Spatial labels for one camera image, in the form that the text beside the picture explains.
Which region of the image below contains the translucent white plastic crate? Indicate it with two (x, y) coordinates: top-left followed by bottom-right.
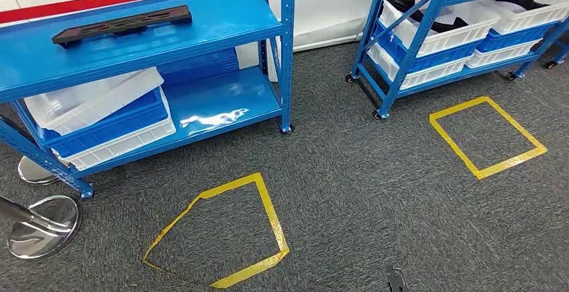
(23, 66), (165, 136)

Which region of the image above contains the blue shelf rack on casters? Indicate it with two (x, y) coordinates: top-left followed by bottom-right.
(346, 0), (569, 121)

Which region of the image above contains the chrome stanchion with round base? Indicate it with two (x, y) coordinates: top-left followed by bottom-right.
(0, 194), (82, 260)
(17, 155), (61, 187)

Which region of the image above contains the crumpled yellow floor tape square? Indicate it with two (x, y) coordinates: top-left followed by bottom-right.
(142, 172), (291, 290)

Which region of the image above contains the long black plastic trim part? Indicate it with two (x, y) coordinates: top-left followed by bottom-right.
(51, 4), (193, 48)

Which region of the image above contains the blue metal shelf rack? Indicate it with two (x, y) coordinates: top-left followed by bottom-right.
(0, 0), (298, 199)

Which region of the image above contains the white car with red stripe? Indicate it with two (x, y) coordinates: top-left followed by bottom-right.
(0, 0), (417, 53)

